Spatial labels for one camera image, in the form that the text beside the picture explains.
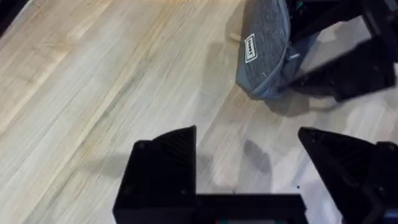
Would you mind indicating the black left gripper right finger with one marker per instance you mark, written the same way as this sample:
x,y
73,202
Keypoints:
x,y
357,180

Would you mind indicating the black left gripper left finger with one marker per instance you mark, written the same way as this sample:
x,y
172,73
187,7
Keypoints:
x,y
161,180

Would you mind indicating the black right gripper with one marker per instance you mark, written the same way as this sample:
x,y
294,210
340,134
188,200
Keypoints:
x,y
382,18

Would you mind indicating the grey soft zip bag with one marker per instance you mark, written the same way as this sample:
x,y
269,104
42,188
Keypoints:
x,y
264,46

